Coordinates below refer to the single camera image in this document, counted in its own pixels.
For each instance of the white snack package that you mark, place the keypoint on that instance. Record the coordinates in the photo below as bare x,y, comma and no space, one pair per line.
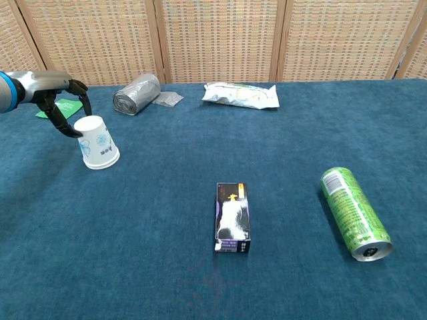
241,96

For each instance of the grey garbage bag roll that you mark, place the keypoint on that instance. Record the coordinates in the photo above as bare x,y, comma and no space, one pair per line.
135,93

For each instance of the green flat sachet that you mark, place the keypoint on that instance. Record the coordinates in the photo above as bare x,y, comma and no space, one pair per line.
71,107

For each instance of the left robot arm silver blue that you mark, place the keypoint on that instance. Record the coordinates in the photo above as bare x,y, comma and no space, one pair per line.
6,93

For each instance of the black purple carton box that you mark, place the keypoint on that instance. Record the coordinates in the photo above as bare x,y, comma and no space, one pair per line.
232,216

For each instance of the green drink can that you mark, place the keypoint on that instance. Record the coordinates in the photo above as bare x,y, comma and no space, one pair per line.
353,210

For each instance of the white paper cup blue print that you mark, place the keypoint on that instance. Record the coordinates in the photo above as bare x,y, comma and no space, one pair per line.
96,140

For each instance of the blue tablecloth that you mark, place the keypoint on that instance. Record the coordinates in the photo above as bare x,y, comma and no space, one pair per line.
187,283

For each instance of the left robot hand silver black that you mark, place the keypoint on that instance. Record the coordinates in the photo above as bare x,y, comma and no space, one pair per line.
40,85

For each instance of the woven folding screen panel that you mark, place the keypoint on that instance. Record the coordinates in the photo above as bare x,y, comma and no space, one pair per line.
96,40
343,40
13,50
220,40
418,56

